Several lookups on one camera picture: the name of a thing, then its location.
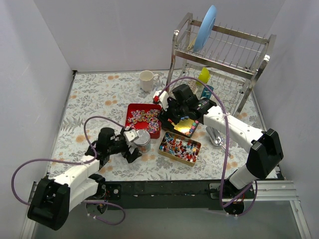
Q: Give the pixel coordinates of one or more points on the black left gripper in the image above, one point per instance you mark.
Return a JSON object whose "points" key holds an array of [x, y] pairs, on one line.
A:
{"points": [[128, 148]]}

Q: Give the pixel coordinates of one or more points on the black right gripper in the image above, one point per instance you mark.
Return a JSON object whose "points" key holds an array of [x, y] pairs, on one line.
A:
{"points": [[172, 114]]}

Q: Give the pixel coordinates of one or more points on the gold tin of star candies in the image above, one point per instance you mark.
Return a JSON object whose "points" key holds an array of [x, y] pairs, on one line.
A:
{"points": [[186, 127]]}

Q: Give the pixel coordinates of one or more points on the clear glass jar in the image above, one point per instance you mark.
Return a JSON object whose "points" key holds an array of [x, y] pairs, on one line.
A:
{"points": [[144, 147]]}

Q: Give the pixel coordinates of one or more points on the red tin of swirl lollipops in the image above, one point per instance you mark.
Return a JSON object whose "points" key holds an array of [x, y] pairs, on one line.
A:
{"points": [[144, 116]]}

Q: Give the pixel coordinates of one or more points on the silver metal scoop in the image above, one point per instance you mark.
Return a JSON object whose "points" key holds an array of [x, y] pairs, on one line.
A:
{"points": [[215, 137]]}

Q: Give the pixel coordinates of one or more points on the gold tin of ball lollipops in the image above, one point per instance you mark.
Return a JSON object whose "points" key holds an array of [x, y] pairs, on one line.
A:
{"points": [[179, 148]]}

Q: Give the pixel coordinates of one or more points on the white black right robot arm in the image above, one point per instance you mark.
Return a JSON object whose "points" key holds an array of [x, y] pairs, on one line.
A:
{"points": [[263, 147]]}

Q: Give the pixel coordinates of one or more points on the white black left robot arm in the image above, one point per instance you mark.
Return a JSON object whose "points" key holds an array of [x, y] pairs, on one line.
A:
{"points": [[55, 198]]}

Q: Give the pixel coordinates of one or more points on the teal and white container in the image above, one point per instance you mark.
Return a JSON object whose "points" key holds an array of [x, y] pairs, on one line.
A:
{"points": [[206, 92]]}

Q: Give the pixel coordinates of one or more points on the yellow green bowl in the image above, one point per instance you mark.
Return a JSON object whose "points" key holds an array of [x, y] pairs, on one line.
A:
{"points": [[204, 75]]}

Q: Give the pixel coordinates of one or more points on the white ceramic mug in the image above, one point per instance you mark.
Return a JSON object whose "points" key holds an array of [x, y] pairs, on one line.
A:
{"points": [[147, 79]]}

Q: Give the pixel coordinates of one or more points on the stainless steel dish rack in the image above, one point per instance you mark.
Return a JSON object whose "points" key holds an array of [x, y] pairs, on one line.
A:
{"points": [[235, 59]]}

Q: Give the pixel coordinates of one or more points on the light blue plate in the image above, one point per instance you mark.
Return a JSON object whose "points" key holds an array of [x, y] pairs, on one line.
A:
{"points": [[205, 29]]}

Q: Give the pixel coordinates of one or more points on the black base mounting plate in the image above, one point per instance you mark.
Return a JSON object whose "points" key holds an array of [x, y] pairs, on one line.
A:
{"points": [[171, 194]]}

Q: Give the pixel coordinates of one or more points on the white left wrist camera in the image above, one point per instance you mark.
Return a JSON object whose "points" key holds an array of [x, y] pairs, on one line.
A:
{"points": [[130, 135]]}

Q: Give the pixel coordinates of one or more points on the aluminium table edge rail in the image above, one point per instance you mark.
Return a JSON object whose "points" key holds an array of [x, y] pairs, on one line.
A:
{"points": [[184, 210]]}

